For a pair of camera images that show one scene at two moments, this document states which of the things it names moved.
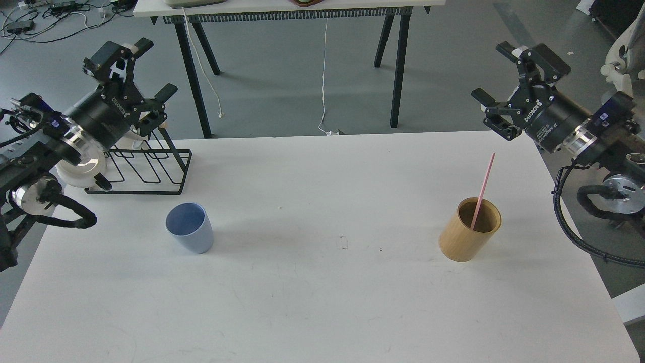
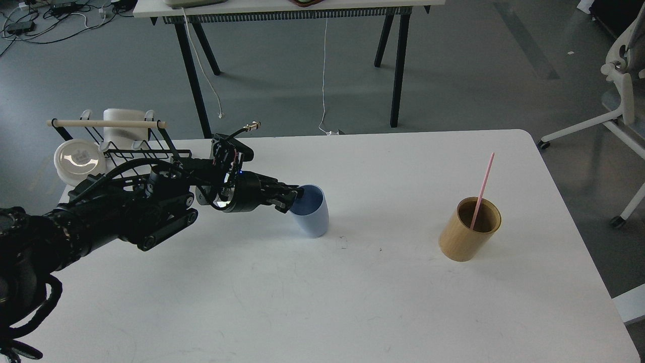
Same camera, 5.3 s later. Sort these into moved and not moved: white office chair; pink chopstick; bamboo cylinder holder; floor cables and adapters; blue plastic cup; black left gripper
Moved: blue plastic cup; black left gripper
Not moved: floor cables and adapters; white office chair; pink chopstick; bamboo cylinder holder
